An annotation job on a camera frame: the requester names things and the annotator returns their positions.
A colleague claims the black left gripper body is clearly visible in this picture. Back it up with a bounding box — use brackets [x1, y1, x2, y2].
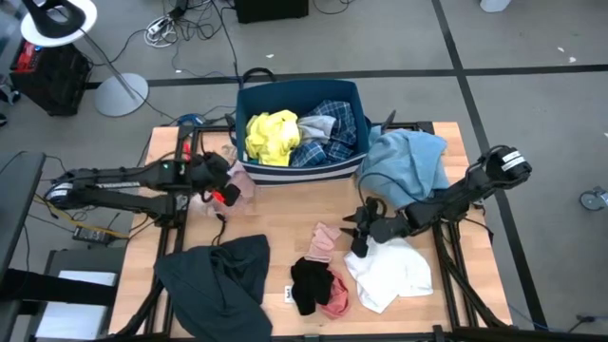
[189, 150, 235, 192]

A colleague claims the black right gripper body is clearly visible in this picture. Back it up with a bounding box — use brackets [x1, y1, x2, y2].
[363, 197, 414, 244]

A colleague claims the pink striped sock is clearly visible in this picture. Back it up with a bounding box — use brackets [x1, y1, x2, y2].
[303, 220, 343, 264]

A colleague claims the pale pink garment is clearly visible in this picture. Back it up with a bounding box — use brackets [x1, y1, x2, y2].
[188, 145, 258, 220]

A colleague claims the white garment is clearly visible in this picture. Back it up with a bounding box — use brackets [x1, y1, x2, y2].
[343, 236, 435, 315]

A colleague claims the light blue denim garment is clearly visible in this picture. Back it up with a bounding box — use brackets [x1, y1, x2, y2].
[354, 124, 451, 211]

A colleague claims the yellow garment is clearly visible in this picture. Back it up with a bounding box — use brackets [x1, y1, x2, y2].
[244, 109, 303, 167]

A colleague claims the black garment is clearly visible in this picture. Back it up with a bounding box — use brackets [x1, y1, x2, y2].
[290, 256, 336, 317]

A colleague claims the salmon pink garment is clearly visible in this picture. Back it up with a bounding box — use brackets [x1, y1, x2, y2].
[318, 269, 352, 320]

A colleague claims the grey knit garment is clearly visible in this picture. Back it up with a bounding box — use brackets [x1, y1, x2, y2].
[296, 114, 338, 144]

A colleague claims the blue plaid shirt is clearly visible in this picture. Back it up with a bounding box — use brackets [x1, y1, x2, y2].
[288, 99, 358, 168]

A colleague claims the dark teal garment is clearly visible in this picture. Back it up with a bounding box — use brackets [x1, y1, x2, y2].
[152, 233, 276, 342]

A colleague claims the navy white striped fabric bin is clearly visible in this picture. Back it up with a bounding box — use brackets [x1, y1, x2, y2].
[232, 66, 373, 187]

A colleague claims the black power adapter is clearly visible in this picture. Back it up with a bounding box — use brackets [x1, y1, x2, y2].
[71, 225, 116, 246]

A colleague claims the white power strip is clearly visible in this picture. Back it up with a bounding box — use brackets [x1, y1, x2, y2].
[145, 16, 171, 40]

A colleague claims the black floor box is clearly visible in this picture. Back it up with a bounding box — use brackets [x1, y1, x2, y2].
[234, 0, 311, 25]

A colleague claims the black equipment case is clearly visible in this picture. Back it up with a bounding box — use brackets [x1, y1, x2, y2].
[9, 40, 94, 118]

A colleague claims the black desk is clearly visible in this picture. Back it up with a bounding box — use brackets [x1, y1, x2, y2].
[0, 150, 119, 342]

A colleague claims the grey white cabinet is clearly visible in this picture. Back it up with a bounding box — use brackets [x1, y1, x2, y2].
[35, 249, 128, 341]

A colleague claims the grey caster wheel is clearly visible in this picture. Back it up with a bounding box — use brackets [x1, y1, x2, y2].
[579, 186, 608, 213]

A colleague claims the black headset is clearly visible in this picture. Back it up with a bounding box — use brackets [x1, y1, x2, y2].
[21, 0, 88, 40]

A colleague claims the red tool box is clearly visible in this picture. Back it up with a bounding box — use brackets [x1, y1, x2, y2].
[15, 41, 39, 72]

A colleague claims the white floor object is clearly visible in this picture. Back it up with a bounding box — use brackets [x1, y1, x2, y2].
[479, 0, 513, 13]

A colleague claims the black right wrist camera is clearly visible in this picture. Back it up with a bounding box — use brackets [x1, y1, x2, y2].
[350, 235, 371, 259]

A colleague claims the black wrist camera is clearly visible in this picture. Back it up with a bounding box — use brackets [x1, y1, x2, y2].
[221, 182, 242, 208]
[350, 235, 371, 259]

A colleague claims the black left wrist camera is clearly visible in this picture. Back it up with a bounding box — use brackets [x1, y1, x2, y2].
[221, 182, 242, 208]

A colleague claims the black loose cable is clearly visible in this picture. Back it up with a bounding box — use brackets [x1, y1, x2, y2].
[210, 211, 230, 247]

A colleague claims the yellow cable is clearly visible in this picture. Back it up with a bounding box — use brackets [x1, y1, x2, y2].
[31, 193, 130, 238]

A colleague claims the white round pedestal table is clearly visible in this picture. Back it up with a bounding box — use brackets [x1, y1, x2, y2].
[19, 0, 150, 119]

